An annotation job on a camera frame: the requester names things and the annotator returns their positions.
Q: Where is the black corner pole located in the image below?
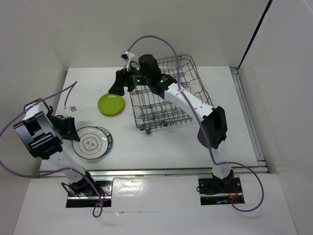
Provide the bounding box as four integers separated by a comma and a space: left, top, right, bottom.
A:
236, 0, 273, 70

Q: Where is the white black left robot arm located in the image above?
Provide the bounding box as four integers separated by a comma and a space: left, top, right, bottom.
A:
14, 98, 97, 196

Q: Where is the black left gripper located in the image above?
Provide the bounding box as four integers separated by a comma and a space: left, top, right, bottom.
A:
46, 113, 80, 142

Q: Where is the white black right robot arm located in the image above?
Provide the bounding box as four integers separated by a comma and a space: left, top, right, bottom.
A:
109, 54, 234, 192

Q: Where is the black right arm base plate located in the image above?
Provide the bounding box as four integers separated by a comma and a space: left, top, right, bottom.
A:
196, 177, 245, 206

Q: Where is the grey wire dish rack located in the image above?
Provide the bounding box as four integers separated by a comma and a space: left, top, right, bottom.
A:
130, 55, 213, 131

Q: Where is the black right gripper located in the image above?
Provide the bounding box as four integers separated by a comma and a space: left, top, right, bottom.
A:
109, 63, 151, 96

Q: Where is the orange plate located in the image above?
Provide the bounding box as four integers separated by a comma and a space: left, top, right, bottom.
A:
99, 103, 125, 116

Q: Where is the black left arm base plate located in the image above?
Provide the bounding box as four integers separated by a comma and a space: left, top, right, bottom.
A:
66, 179, 113, 209

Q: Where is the aluminium side rail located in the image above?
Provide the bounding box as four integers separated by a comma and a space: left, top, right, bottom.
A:
230, 67, 267, 168

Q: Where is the aluminium table edge rail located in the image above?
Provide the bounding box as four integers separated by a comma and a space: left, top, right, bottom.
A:
46, 166, 269, 177

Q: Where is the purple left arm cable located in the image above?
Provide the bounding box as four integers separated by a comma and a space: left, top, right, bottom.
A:
0, 81, 111, 218

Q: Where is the white plate dark lettered rim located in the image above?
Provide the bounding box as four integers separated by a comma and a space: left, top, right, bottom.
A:
96, 126, 113, 157

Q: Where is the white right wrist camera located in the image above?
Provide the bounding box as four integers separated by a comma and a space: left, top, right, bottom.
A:
121, 51, 135, 71

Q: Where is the white plate green rim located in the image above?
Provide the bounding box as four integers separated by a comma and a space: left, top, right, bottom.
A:
72, 127, 109, 160

